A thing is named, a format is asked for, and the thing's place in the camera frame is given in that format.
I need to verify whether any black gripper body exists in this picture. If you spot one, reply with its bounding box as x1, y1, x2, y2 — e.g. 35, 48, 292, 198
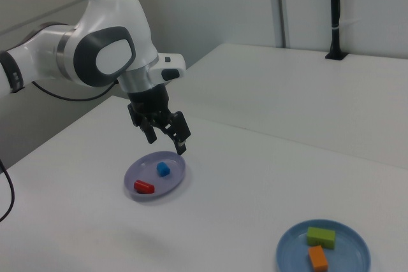
126, 82, 173, 127

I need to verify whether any grey partition post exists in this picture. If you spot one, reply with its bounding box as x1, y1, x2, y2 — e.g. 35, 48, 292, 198
273, 0, 288, 48

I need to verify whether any orange block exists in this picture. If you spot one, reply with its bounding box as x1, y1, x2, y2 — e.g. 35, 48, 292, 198
307, 245, 329, 270

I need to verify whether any purple plate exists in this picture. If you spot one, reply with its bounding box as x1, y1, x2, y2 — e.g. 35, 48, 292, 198
123, 150, 187, 202

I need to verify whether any black pole with base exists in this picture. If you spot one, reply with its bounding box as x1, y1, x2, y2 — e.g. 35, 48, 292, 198
324, 0, 348, 61

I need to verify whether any green block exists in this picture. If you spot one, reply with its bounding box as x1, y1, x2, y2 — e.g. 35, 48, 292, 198
306, 226, 337, 250

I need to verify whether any red block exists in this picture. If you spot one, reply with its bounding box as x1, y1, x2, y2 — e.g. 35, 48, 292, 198
133, 180, 156, 195

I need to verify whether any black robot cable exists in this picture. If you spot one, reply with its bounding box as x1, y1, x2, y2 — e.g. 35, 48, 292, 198
0, 80, 121, 222

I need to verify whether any small blue block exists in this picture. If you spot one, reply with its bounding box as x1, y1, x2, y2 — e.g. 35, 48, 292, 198
156, 161, 171, 177

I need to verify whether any blue plate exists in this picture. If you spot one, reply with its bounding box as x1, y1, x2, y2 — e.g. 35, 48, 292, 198
275, 219, 372, 272

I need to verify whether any white side table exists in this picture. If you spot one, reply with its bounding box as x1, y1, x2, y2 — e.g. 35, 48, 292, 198
168, 42, 408, 169

